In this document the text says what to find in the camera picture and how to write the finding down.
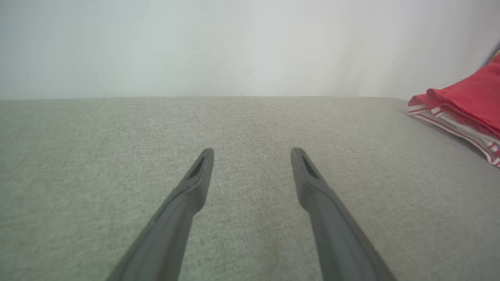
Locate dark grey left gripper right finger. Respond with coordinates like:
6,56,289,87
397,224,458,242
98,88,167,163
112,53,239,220
291,147,397,281

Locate red shorts with white panels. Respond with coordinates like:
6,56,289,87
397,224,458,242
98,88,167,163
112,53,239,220
408,94,500,168

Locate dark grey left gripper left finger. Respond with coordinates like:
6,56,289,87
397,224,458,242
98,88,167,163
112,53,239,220
106,148,214,281

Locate red t-shirt with print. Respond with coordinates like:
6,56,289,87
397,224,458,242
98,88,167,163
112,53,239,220
426,50,500,138

